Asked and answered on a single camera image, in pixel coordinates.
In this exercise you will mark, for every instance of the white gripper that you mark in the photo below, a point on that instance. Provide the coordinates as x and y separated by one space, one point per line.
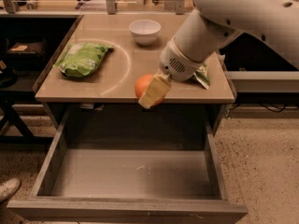
178 64

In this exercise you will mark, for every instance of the orange fruit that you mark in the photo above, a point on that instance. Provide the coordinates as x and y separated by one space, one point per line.
148 90

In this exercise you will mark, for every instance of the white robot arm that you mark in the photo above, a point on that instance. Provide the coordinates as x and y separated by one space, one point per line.
212 25

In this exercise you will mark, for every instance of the grey drawer cabinet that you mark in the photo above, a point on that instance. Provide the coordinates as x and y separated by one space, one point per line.
114 81

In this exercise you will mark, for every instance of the open grey top drawer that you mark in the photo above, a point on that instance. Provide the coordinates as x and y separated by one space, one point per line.
121 164

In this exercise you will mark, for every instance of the dark green chip bag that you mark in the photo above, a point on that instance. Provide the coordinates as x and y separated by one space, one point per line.
201 76

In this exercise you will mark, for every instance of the white bowl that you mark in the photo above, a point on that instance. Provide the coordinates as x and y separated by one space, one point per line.
144 32

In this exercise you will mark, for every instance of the light green snack bag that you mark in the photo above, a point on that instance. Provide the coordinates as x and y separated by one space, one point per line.
82 59

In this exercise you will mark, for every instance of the white shoe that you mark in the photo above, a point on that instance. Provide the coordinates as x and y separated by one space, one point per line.
9 188

